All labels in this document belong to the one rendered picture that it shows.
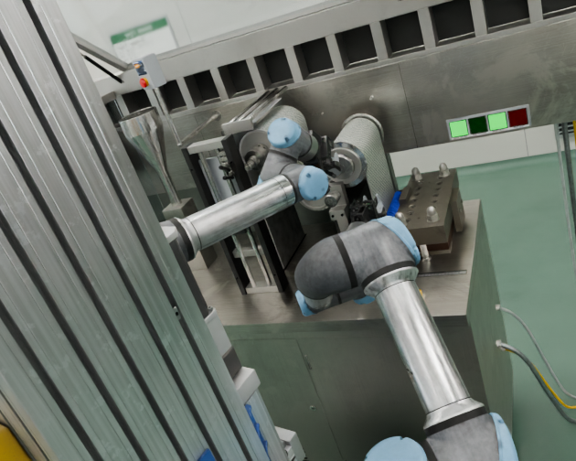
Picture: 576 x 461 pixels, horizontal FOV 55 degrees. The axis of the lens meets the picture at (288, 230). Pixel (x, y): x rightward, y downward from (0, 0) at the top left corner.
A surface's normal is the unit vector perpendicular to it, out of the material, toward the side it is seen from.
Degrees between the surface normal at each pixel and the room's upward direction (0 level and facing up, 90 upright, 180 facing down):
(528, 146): 90
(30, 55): 90
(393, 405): 90
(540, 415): 0
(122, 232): 90
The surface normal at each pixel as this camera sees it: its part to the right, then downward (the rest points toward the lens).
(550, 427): -0.31, -0.86
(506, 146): -0.33, 0.50
